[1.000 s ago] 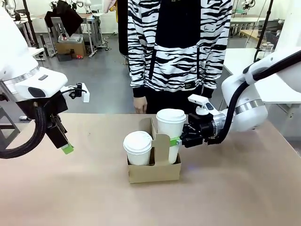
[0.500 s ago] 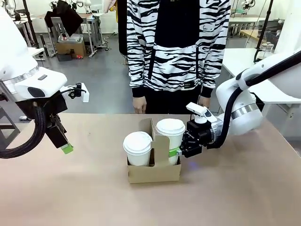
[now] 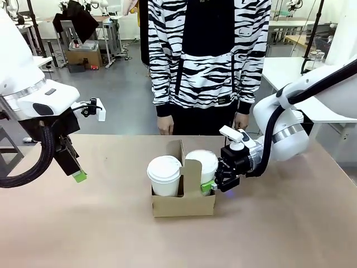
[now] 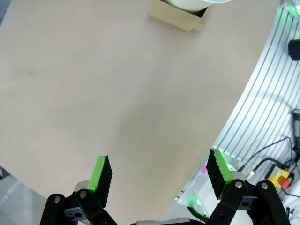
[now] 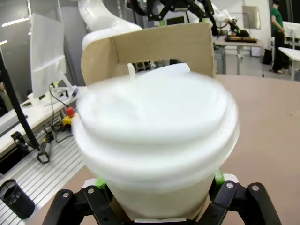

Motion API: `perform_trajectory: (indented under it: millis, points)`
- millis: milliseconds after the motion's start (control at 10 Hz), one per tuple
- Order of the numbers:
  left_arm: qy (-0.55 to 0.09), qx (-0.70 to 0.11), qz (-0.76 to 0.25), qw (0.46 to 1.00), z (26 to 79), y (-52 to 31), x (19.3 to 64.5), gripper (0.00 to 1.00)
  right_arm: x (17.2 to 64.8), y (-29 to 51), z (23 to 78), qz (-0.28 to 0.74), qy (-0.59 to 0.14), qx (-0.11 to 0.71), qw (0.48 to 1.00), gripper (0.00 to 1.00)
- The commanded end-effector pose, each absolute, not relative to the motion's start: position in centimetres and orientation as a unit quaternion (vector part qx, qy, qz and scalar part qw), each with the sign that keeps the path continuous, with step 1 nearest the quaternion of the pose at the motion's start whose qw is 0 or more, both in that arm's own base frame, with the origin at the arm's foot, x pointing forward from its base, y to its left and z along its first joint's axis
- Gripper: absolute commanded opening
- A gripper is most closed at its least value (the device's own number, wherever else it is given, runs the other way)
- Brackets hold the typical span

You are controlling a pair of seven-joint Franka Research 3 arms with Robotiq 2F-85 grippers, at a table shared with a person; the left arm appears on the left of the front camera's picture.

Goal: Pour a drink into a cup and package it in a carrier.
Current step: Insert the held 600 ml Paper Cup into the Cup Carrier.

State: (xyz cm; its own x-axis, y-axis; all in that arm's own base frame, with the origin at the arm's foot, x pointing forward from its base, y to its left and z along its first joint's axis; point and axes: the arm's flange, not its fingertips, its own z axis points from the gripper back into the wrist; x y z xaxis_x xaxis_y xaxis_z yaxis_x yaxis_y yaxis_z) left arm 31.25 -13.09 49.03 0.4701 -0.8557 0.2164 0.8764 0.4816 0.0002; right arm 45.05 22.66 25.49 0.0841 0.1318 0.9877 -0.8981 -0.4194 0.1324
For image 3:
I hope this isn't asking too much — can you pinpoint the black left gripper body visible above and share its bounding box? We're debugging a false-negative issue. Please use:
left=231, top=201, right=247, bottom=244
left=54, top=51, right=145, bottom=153
left=54, top=135, right=83, bottom=177

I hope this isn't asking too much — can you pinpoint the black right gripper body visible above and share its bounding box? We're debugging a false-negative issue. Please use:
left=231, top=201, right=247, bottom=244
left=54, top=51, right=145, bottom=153
left=221, top=145, right=253, bottom=176

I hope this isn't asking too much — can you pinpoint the white paper cup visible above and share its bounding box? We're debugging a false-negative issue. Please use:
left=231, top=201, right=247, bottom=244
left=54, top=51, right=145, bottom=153
left=199, top=164, right=219, bottom=197
left=150, top=174, right=181, bottom=197

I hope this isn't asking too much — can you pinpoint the white plastic cup lid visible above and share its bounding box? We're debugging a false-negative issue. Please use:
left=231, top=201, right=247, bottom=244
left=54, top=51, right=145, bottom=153
left=147, top=155, right=181, bottom=179
left=185, top=150, right=219, bottom=171

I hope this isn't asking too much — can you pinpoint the brown cardboard drink carrier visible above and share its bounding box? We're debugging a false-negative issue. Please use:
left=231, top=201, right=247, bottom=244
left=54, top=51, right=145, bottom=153
left=151, top=139, right=217, bottom=218

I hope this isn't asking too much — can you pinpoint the person's left hand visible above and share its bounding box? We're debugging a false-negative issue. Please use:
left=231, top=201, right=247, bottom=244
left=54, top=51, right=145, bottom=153
left=233, top=111, right=250, bottom=131

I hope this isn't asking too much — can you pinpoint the person's right hand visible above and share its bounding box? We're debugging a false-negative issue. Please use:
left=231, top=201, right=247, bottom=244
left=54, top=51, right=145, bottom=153
left=157, top=116, right=175, bottom=136

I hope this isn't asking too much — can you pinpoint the small black box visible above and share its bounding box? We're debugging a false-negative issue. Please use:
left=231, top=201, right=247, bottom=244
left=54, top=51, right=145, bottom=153
left=68, top=63, right=86, bottom=74

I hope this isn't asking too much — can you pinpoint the person in zebra hoodie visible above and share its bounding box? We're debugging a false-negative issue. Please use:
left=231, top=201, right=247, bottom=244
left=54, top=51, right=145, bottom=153
left=147, top=0, right=272, bottom=136

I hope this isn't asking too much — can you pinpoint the brown cardboard box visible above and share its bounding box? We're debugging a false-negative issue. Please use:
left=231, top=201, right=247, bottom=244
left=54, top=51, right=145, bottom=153
left=66, top=49, right=103, bottom=68

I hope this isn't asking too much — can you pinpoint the gray equipment case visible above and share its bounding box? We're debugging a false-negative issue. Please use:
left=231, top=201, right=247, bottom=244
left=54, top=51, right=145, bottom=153
left=68, top=40, right=100, bottom=51

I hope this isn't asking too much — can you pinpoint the black stand pole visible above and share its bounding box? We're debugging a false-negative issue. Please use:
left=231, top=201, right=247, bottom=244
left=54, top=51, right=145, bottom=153
left=301, top=0, right=326, bottom=78
left=26, top=0, right=47, bottom=56

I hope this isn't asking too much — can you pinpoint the black hanging cloth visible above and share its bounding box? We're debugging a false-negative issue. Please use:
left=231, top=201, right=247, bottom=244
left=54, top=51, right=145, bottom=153
left=52, top=0, right=100, bottom=45

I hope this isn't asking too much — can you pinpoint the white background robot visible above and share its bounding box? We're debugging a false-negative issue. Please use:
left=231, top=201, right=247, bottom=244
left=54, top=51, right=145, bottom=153
left=287, top=0, right=305, bottom=12

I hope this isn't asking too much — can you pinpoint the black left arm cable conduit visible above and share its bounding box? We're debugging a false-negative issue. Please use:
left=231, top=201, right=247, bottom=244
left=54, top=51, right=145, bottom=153
left=0, top=122, right=56, bottom=188

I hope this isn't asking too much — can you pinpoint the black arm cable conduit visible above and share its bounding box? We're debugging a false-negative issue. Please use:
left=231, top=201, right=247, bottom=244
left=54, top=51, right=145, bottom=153
left=245, top=60, right=357, bottom=178
left=0, top=122, right=56, bottom=188

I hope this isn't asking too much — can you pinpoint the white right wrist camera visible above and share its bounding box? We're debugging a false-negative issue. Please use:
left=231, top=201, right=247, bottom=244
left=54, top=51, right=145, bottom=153
left=219, top=125, right=252, bottom=143

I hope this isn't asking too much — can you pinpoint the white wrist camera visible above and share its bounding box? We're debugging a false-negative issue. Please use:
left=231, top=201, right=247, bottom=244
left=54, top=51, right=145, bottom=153
left=219, top=125, right=252, bottom=143
left=80, top=97, right=107, bottom=122

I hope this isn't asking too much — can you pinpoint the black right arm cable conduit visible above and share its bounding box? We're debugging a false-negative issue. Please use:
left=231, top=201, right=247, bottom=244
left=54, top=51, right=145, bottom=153
left=245, top=60, right=357, bottom=178

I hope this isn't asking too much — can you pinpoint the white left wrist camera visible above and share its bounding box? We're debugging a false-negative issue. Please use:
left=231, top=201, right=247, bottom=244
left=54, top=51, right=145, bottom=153
left=80, top=97, right=107, bottom=122

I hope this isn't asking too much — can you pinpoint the metal frame table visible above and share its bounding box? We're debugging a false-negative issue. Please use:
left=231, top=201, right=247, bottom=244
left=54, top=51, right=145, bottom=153
left=99, top=15, right=125, bottom=69

